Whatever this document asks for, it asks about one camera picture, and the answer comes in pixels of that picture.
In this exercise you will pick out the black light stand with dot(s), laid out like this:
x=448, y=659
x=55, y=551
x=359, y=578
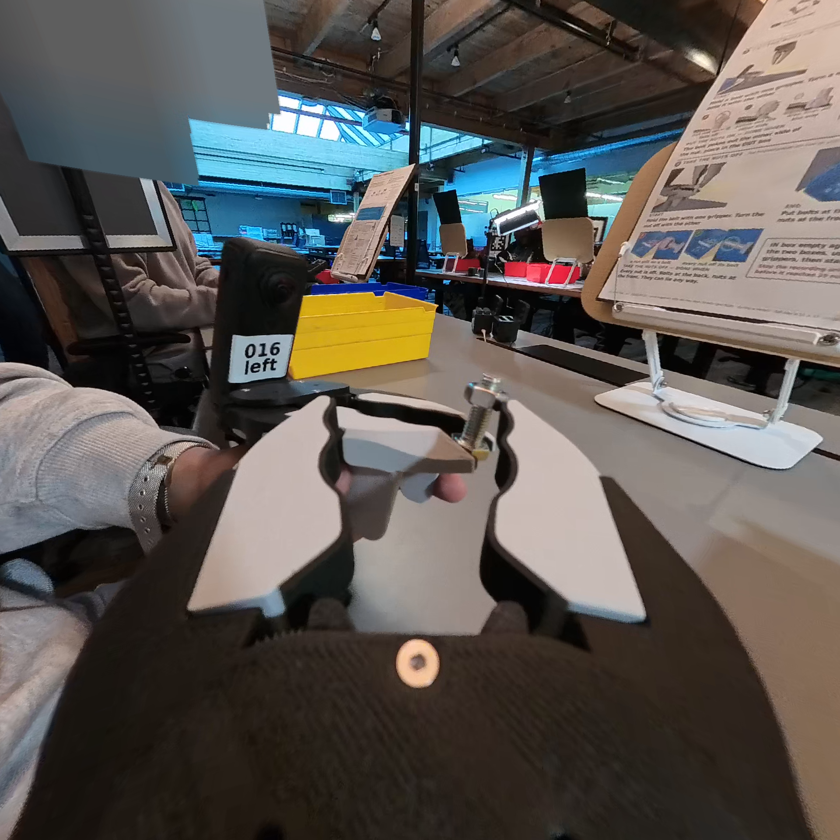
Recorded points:
x=515, y=218

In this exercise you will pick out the blue plastic bin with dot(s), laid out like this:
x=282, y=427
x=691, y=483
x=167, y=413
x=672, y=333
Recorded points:
x=341, y=289

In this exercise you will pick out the grey desk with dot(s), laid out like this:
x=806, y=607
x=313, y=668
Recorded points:
x=577, y=387

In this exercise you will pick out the steel bolt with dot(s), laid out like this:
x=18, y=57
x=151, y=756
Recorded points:
x=474, y=423

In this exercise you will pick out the instruction sheet on white stand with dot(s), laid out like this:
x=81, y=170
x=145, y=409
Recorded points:
x=735, y=197

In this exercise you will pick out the black floor lamp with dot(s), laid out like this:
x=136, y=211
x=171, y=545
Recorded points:
x=416, y=131

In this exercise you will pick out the person's left hand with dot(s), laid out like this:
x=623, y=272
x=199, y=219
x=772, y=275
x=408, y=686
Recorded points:
x=197, y=479

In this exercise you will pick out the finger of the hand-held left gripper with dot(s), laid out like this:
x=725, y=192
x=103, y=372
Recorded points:
x=407, y=407
x=380, y=449

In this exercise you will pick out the black easel with framed panel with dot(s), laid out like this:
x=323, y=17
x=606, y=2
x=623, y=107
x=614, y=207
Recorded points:
x=39, y=216

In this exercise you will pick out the black charger dock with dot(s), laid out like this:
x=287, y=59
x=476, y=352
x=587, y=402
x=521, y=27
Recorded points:
x=505, y=328

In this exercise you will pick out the yellow plastic bin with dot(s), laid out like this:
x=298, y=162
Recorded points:
x=367, y=341

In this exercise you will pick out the beige board on stand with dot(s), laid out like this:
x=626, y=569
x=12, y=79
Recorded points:
x=568, y=239
x=453, y=239

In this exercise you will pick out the silver watch band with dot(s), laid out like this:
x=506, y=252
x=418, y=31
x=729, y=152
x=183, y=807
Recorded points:
x=148, y=499

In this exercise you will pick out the red plastic bin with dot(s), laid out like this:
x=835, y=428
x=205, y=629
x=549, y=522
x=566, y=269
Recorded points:
x=551, y=272
x=514, y=269

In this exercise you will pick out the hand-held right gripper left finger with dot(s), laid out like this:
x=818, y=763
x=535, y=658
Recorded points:
x=275, y=512

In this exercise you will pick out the person's left forearm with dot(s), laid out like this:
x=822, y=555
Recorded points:
x=65, y=446

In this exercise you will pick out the white document stand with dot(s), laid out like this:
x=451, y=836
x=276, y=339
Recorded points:
x=630, y=400

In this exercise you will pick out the cardboard board with paper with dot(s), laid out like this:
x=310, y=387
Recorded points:
x=374, y=223

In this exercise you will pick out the ceiling projector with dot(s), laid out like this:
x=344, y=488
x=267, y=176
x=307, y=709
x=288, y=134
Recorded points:
x=384, y=119

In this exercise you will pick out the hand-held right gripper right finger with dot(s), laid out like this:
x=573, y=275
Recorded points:
x=564, y=525

